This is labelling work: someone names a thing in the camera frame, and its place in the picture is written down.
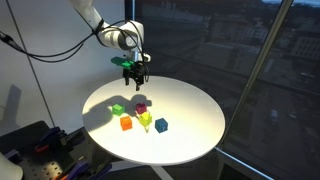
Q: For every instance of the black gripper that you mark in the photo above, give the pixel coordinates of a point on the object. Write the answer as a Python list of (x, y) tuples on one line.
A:
[(136, 71)]

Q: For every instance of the blue block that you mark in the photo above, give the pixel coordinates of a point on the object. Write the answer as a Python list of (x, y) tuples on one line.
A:
[(161, 125)]

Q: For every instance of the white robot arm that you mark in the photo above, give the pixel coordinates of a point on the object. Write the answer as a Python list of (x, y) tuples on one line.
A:
[(116, 36)]

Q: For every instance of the magenta block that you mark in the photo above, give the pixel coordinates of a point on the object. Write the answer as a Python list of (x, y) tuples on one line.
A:
[(141, 108)]

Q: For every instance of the yellow green block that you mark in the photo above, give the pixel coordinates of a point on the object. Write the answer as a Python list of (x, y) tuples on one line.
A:
[(145, 119)]

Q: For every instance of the orange red block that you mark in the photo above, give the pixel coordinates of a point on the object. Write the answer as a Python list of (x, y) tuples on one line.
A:
[(126, 123)]

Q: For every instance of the black clamp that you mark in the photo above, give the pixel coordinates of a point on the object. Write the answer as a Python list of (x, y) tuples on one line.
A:
[(74, 138)]

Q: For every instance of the white table leg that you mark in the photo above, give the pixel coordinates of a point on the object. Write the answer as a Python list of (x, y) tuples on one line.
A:
[(162, 172)]

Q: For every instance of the black perforated board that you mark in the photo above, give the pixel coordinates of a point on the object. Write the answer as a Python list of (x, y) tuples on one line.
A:
[(36, 160)]

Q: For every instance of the light blue window sill strip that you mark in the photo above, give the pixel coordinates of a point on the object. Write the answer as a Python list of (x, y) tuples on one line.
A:
[(243, 163)]

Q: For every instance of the white rounded object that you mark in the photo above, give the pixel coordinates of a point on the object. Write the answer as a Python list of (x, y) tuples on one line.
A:
[(9, 168)]

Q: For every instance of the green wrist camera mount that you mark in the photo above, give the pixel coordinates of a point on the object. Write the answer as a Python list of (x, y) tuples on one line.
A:
[(122, 62)]

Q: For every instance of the dark vertical window frame post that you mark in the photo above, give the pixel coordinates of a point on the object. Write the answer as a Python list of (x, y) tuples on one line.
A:
[(130, 10)]

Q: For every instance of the slanted metal window frame bar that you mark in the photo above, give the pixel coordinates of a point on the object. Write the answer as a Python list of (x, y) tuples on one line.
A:
[(256, 66)]

